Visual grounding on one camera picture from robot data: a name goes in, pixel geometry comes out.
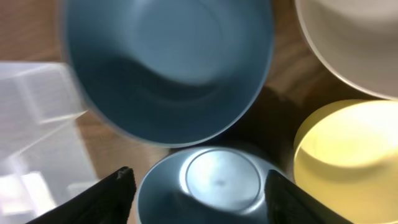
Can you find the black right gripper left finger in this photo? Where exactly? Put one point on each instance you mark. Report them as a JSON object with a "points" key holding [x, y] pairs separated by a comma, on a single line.
{"points": [[108, 201]]}

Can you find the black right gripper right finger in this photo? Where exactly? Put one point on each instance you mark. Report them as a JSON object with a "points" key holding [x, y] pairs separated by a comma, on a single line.
{"points": [[288, 204]]}

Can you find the small yellow bowl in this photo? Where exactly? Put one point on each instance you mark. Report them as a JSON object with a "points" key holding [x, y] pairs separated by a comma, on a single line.
{"points": [[346, 158]]}

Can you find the small grey-blue bowl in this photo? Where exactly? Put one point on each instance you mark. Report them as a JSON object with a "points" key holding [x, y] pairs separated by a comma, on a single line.
{"points": [[210, 184]]}

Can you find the large dark blue bowl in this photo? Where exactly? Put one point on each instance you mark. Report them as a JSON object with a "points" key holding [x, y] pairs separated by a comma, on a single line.
{"points": [[171, 72]]}

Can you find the large beige bowl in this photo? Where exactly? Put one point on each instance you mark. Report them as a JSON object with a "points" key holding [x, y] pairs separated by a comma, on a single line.
{"points": [[355, 40]]}

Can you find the clear plastic storage box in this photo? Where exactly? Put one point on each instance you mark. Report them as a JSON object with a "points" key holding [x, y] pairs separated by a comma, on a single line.
{"points": [[44, 162]]}

